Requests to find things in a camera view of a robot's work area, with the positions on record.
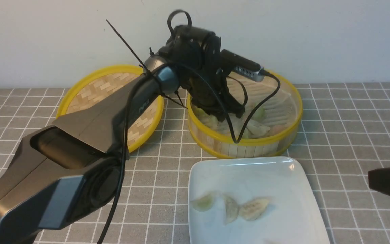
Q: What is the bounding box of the bamboo steamer basket yellow rim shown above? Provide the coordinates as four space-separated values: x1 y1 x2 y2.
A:
186 73 303 159

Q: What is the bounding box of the white square plate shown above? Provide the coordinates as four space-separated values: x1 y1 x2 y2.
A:
188 156 330 244

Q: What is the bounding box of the black camera cable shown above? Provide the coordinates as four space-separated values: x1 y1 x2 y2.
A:
178 61 281 144

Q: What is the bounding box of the pale dumpling on plate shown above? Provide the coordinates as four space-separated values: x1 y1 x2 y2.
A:
238 198 270 221

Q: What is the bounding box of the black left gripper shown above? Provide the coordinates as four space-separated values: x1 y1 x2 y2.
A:
158 25 245 122

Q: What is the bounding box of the green dumpling right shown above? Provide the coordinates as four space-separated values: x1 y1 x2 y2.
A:
247 104 265 122

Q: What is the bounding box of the white mesh steamer liner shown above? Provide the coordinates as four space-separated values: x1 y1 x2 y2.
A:
192 78 295 139

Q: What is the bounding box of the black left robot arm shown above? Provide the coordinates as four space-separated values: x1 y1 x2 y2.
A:
0 25 239 244

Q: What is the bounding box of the grey checkered tablecloth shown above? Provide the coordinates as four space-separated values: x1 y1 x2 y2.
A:
0 82 390 244

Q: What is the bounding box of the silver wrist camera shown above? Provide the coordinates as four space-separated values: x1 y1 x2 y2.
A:
220 49 264 82

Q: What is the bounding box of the black cable tie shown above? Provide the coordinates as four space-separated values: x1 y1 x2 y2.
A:
106 19 187 109

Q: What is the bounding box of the pink dumpling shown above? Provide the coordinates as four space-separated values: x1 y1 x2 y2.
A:
268 125 287 136

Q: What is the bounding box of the greenish dumpling on plate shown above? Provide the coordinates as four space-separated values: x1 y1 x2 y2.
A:
190 192 215 212

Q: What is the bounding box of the white dumpling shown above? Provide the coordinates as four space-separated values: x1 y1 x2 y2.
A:
246 119 271 138

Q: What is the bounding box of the bamboo steamer lid yellow rim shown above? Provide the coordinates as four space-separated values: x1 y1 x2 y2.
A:
56 65 164 154

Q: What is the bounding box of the middle dumpling on plate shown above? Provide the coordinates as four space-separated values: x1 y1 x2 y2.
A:
222 194 239 225

